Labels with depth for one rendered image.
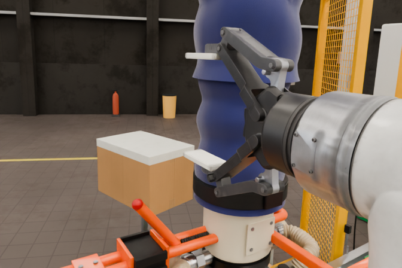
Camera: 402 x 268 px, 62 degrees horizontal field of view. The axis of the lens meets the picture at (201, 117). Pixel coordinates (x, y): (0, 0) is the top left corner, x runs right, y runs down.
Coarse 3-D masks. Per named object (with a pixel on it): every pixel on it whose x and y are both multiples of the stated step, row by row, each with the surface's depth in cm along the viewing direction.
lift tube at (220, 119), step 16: (288, 0) 65; (208, 80) 70; (208, 96) 72; (224, 96) 68; (208, 112) 71; (224, 112) 68; (240, 112) 68; (208, 128) 72; (224, 128) 69; (240, 128) 68; (208, 144) 73; (224, 144) 70; (240, 144) 69; (256, 160) 69; (240, 176) 70; (256, 176) 70; (208, 208) 74; (224, 208) 72; (272, 208) 73
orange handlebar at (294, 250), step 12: (276, 216) 87; (204, 228) 80; (192, 240) 74; (204, 240) 75; (216, 240) 76; (276, 240) 76; (288, 240) 75; (180, 252) 71; (288, 252) 73; (300, 252) 71; (72, 264) 64; (84, 264) 64; (96, 264) 64; (108, 264) 67; (120, 264) 65; (312, 264) 68; (324, 264) 67; (360, 264) 67
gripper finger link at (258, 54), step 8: (224, 32) 37; (232, 32) 36; (240, 32) 37; (232, 40) 36; (240, 40) 35; (248, 40) 36; (256, 40) 36; (240, 48) 35; (248, 48) 34; (256, 48) 34; (264, 48) 35; (248, 56) 34; (256, 56) 33; (264, 56) 33; (272, 56) 34; (256, 64) 33; (264, 64) 32; (272, 64) 31; (280, 64) 31
